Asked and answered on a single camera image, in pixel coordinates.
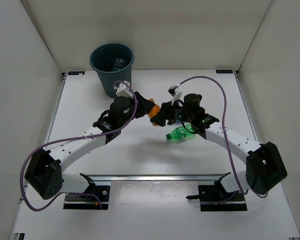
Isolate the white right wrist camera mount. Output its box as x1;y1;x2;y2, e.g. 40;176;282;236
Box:
167;84;183;105

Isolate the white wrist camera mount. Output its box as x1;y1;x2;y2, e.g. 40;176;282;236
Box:
113;81;133;98
167;84;183;105

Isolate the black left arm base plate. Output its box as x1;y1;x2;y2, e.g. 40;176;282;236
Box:
63;182;111;211

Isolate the clear bottle green label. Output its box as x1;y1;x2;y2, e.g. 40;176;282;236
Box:
111;57;127;72

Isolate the orange plastic drink bottle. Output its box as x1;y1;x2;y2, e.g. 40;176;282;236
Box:
148;98;161;127

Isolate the aluminium front table rail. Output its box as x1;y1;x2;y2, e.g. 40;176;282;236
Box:
88;174;223;182

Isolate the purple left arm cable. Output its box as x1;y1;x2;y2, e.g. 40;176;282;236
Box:
19;80;138;212

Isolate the green plastic soda bottle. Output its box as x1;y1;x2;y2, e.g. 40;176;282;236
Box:
165;123;196;144

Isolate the dark teal plastic bin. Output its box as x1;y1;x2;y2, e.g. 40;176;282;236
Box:
89;43;135;98

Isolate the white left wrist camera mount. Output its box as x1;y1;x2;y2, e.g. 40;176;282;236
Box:
113;81;133;98

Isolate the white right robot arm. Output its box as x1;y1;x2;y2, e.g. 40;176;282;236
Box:
150;93;288;200

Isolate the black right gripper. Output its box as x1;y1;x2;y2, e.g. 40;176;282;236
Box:
151;98;194;127

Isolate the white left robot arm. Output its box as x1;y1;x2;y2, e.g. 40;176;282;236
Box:
24;92;155;200

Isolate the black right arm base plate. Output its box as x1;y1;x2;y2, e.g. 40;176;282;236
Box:
185;172;248;212

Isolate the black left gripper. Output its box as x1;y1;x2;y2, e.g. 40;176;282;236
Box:
118;91;155;128

